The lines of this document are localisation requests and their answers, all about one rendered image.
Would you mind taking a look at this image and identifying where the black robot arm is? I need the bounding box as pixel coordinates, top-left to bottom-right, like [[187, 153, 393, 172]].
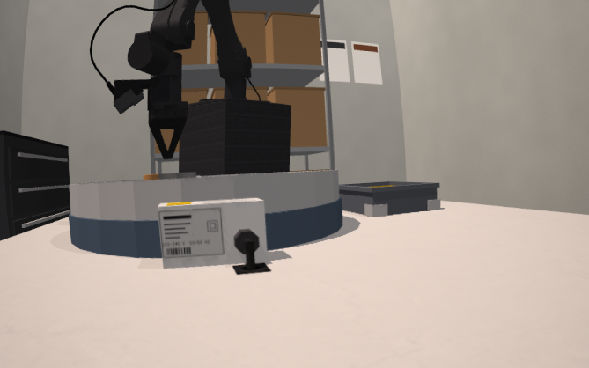
[[114, 0, 252, 114]]

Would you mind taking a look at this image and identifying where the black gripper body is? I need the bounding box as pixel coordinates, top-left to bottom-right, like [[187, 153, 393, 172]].
[[149, 77, 188, 122]]

